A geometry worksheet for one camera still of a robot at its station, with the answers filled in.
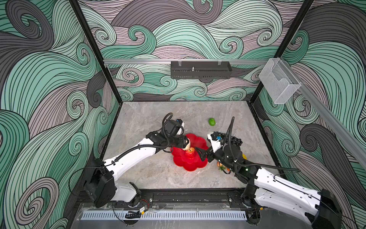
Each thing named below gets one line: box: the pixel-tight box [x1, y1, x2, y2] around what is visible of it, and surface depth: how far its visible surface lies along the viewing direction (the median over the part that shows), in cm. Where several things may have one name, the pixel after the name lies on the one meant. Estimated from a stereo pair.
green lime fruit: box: [208, 117, 216, 126], surface depth 106 cm
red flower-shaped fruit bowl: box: [170, 133, 209, 172], surface depth 87 cm
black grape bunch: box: [217, 131, 244, 146], surface depth 94 cm
